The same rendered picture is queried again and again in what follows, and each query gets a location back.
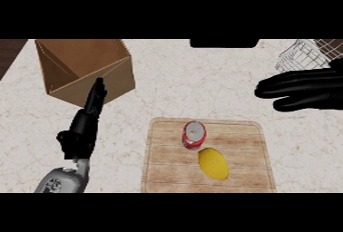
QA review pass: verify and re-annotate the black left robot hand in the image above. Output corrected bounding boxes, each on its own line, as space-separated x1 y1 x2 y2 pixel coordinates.
55 77 109 160

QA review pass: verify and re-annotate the black appliance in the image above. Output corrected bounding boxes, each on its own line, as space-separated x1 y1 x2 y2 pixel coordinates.
190 39 261 49

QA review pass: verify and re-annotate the wooden cutting board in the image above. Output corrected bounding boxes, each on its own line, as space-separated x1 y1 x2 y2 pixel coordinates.
140 117 279 194

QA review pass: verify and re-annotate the white wire tiered basket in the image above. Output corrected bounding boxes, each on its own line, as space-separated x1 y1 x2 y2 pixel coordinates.
274 39 343 73

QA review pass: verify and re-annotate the red soda can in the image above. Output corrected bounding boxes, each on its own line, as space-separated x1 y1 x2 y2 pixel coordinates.
181 120 208 151

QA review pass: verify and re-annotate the yellow lemon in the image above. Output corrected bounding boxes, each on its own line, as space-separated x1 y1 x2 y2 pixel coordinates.
197 147 231 181

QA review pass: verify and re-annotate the open brown wooden drawer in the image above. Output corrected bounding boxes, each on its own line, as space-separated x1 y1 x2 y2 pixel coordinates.
35 39 137 109

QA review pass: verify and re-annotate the dark brown wooden cabinet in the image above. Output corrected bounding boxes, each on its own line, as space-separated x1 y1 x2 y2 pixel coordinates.
0 39 30 81

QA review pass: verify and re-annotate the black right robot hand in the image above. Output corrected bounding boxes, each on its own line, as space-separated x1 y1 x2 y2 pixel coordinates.
253 57 343 113

